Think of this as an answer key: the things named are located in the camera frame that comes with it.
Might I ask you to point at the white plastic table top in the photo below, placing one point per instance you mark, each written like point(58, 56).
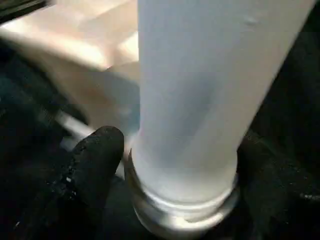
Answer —
point(75, 50)

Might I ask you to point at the white plastic table leg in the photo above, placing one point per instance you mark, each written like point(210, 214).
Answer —
point(190, 87)

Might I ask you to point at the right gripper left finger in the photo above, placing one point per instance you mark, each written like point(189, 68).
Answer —
point(87, 175)

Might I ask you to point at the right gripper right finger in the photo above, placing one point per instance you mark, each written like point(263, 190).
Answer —
point(275, 187)

